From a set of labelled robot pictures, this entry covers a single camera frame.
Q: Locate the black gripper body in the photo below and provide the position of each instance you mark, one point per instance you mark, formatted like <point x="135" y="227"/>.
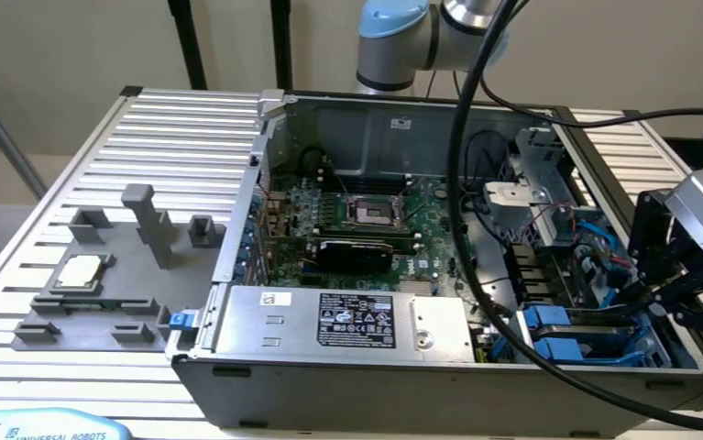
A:
<point x="669" y="249"/>

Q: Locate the black disk with blue carrier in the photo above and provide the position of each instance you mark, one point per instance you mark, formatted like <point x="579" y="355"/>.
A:
<point x="602" y="317"/>

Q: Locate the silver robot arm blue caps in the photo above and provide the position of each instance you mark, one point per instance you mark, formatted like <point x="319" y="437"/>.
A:
<point x="391" y="50"/>

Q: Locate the blue disk bay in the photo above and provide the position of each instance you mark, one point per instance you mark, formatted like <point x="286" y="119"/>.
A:
<point x="550" y="334"/>

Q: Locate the metal drive bay cage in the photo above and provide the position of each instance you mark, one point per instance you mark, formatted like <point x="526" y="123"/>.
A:
<point x="531" y="197"/>

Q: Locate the green motherboard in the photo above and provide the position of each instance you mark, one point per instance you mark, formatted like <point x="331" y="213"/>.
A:
<point x="418" y="256"/>

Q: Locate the open black PC case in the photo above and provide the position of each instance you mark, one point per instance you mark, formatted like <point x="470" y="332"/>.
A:
<point x="387" y="399"/>

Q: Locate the black graphics card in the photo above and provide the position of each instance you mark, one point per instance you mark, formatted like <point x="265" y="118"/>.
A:
<point x="354" y="251"/>

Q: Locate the CPU socket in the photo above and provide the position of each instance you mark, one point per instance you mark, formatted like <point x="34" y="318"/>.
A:
<point x="367" y="210"/>

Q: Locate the installed black RAM sticks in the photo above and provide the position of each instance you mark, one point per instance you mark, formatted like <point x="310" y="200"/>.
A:
<point x="370" y="181"/>

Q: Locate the silver power supply unit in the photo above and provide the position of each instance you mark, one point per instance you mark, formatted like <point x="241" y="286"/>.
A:
<point x="339" y="321"/>

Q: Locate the blue case latch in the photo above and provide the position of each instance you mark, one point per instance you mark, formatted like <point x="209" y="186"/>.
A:
<point x="180" y="321"/>

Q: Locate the black stand pole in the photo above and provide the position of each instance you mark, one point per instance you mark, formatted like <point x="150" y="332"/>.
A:
<point x="191" y="41"/>
<point x="282" y="41"/>

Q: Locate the grey parts rack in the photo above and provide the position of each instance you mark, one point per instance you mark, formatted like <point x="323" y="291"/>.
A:
<point x="100" y="284"/>

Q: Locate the silver CPU chip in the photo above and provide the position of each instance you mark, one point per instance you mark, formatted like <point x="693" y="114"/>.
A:
<point x="84" y="271"/>

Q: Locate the light blue teach pendant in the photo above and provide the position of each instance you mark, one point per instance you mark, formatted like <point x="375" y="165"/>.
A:
<point x="39" y="426"/>

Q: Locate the grey metal pole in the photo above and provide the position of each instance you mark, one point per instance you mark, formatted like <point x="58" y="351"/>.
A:
<point x="3" y="133"/>

